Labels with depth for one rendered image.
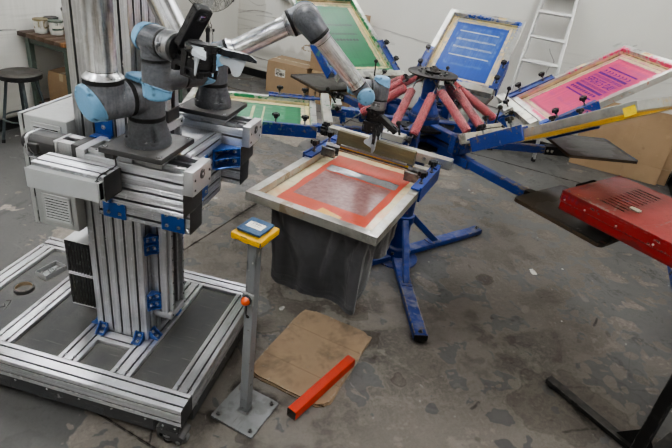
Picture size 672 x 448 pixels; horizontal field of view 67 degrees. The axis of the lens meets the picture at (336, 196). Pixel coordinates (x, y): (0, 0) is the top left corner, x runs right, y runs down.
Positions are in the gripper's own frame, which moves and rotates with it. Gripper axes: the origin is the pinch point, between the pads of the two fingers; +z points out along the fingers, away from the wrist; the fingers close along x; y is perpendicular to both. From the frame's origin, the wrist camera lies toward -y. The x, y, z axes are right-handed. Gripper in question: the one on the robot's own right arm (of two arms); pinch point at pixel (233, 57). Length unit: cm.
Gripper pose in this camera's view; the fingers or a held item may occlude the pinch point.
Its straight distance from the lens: 119.8
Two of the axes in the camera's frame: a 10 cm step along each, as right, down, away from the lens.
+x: -6.0, 1.6, -7.8
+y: -2.1, 9.2, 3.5
